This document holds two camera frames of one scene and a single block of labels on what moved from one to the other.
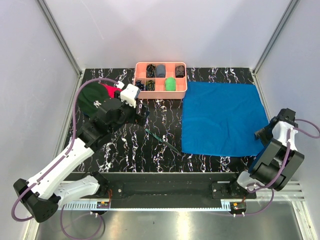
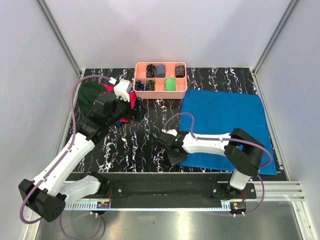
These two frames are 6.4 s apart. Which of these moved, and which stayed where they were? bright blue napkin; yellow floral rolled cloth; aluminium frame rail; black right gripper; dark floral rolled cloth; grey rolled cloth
Moved: bright blue napkin; black right gripper
Stayed: dark floral rolled cloth; aluminium frame rail; yellow floral rolled cloth; grey rolled cloth
